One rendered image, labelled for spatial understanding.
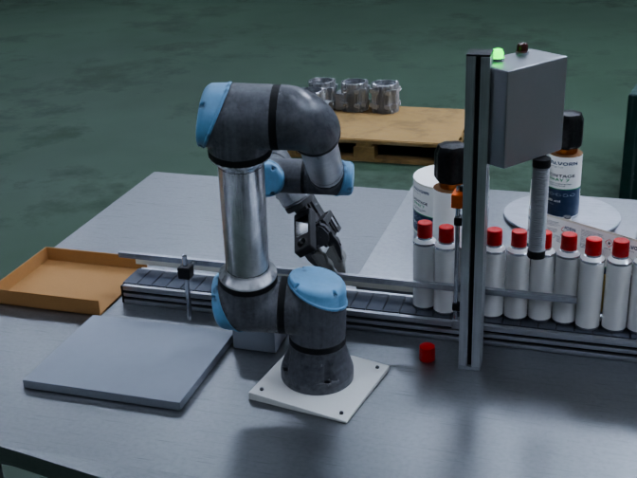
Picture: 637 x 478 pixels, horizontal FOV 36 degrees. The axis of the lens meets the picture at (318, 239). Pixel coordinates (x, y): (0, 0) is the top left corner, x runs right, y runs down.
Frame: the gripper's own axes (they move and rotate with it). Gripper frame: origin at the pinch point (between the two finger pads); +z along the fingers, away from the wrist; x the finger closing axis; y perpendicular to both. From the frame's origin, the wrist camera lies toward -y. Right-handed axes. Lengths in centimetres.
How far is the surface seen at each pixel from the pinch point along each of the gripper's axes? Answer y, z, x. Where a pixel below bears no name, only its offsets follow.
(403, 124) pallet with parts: 375, 35, 98
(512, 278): -1.7, 15.5, -36.5
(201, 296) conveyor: -4.9, -11.1, 31.6
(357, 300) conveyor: 0.2, 6.8, -0.9
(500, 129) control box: -17, -18, -54
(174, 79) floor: 507, -61, 292
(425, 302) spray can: -1.3, 13.0, -15.9
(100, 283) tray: 3, -24, 61
